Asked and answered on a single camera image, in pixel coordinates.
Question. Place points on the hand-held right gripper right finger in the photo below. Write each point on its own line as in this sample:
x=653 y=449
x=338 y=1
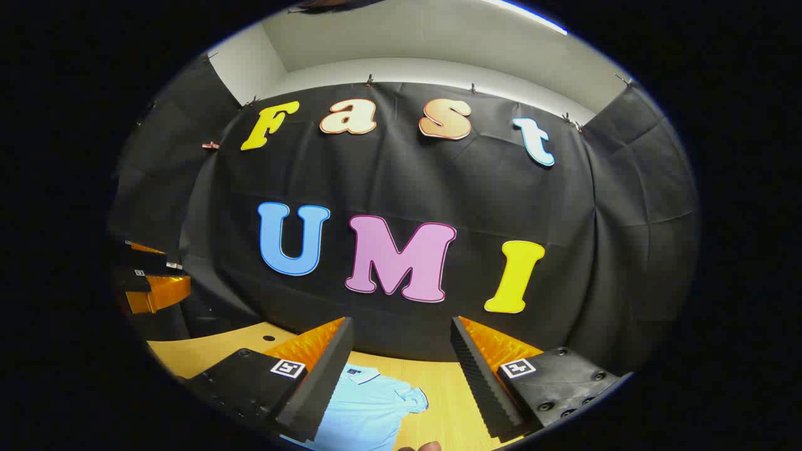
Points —
x=479 y=388

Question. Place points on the black backdrop cloth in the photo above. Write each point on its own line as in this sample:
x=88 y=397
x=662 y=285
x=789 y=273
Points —
x=407 y=181

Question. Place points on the light blue T-shirt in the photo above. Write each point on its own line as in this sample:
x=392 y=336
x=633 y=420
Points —
x=366 y=407

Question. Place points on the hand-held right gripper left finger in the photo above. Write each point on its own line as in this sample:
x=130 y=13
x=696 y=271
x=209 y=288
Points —
x=319 y=394

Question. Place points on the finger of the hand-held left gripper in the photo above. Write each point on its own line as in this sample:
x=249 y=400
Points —
x=160 y=293
x=147 y=260

